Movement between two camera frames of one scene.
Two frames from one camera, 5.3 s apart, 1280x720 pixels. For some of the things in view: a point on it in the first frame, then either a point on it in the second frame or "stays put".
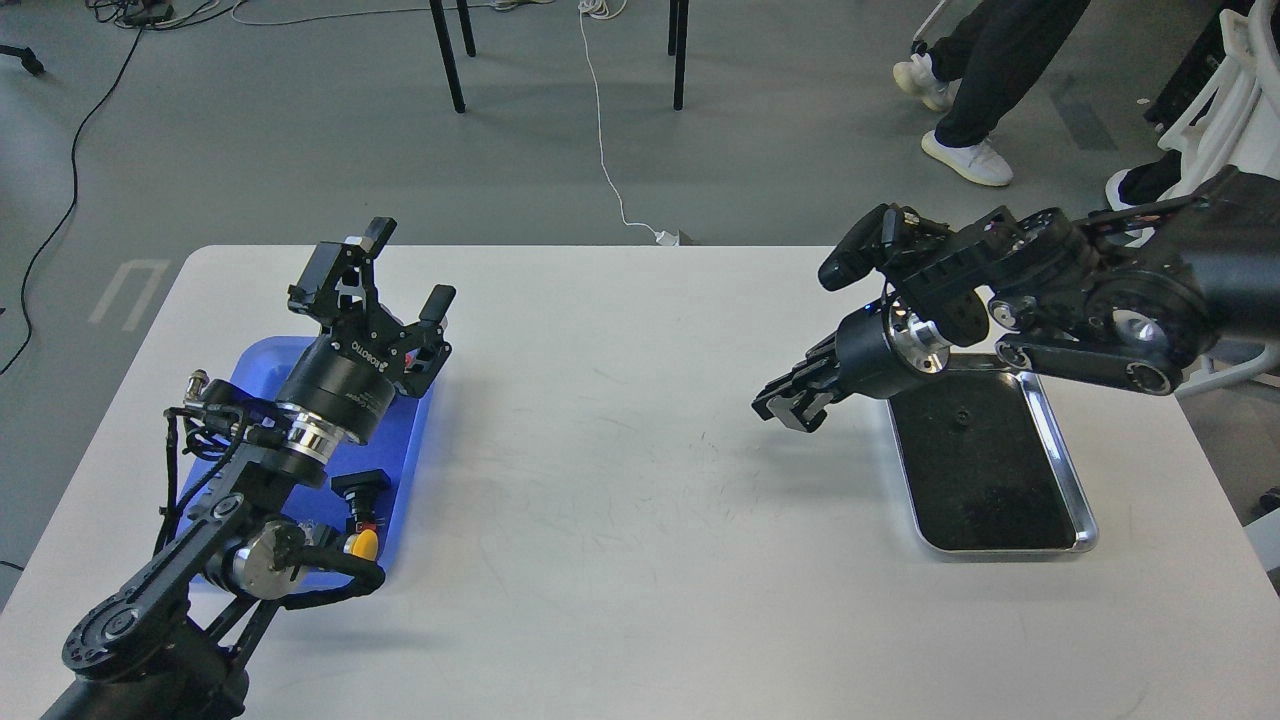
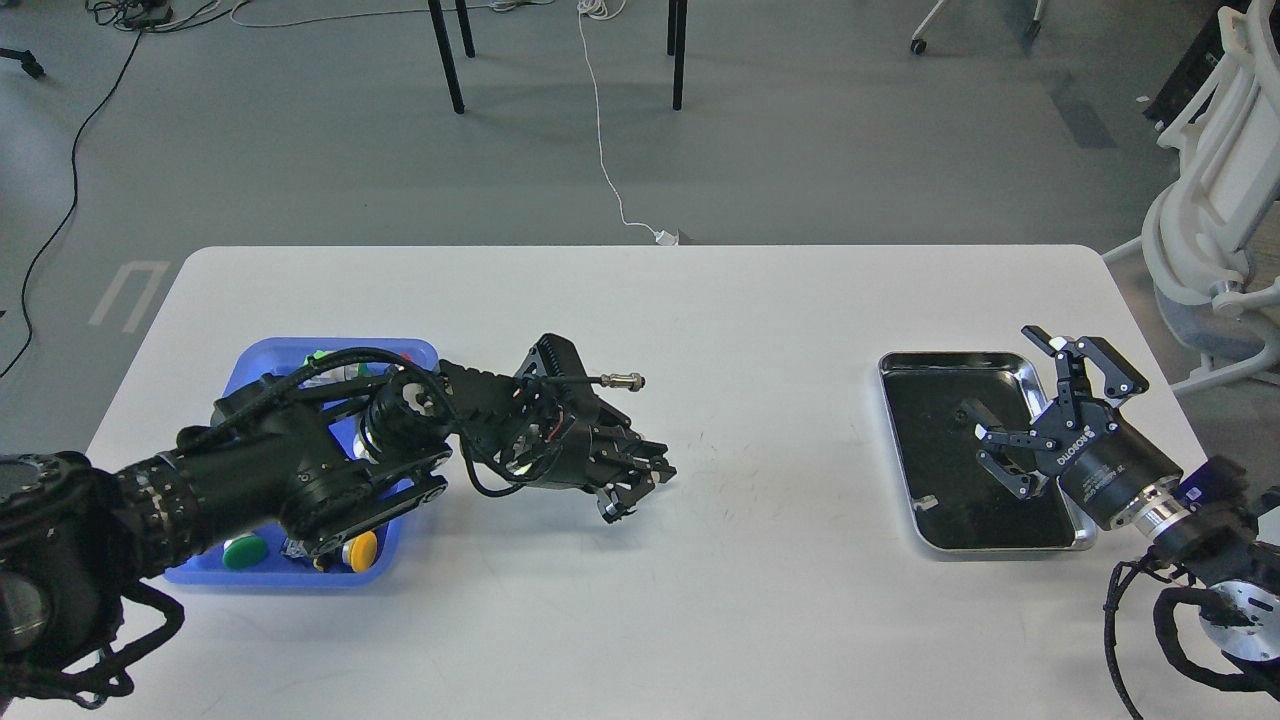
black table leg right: [677, 45] stays put
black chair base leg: [28, 59] stays put
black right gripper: [872, 350] → [1113, 468]
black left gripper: [369, 356] → [600, 450]
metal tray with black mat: [985, 465] stays put
